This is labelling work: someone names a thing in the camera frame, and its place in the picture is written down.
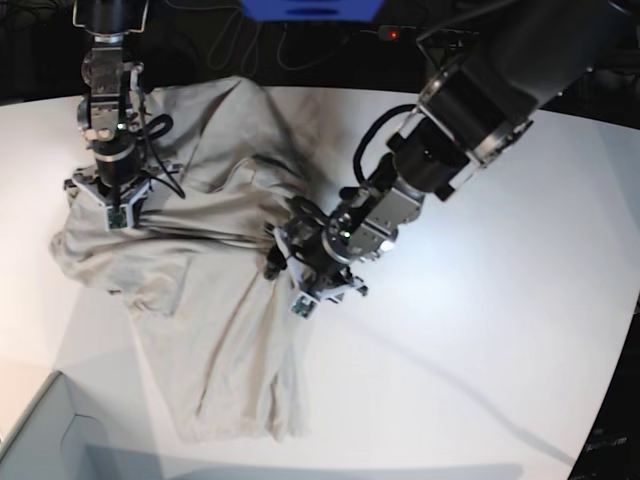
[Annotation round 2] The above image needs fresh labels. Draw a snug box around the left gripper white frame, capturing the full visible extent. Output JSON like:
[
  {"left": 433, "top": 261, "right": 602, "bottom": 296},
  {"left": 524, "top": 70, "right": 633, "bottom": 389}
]
[{"left": 263, "top": 197, "right": 368, "bottom": 319}]

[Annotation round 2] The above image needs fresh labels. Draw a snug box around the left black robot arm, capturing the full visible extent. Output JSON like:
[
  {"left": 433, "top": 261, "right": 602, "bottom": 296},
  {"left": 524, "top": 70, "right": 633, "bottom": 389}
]
[{"left": 265, "top": 1, "right": 639, "bottom": 318}]

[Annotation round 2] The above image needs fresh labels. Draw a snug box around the blue overhead mount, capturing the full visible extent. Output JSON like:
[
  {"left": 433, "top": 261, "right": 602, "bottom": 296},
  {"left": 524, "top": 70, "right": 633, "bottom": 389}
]
[{"left": 241, "top": 0, "right": 384, "bottom": 22}]

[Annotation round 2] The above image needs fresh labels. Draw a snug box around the beige t-shirt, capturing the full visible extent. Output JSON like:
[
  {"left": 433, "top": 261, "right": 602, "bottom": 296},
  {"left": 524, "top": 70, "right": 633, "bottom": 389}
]
[{"left": 50, "top": 77, "right": 319, "bottom": 443}]

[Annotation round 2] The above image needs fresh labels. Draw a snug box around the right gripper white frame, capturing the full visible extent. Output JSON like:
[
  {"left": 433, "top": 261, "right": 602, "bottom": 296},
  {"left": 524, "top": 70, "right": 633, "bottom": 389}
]
[{"left": 63, "top": 162, "right": 183, "bottom": 231}]

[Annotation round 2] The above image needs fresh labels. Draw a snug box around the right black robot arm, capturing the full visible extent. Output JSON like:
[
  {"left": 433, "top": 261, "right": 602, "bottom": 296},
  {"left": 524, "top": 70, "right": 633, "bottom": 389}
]
[{"left": 64, "top": 1, "right": 185, "bottom": 230}]

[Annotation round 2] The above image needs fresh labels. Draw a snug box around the grey box at corner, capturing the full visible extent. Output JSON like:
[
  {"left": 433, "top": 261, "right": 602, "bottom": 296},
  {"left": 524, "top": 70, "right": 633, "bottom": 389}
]
[{"left": 1, "top": 371, "right": 163, "bottom": 479}]

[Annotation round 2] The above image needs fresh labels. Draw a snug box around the black power strip red light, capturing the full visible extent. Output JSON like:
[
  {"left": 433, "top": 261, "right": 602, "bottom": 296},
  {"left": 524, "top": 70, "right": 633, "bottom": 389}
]
[{"left": 374, "top": 24, "right": 481, "bottom": 44}]

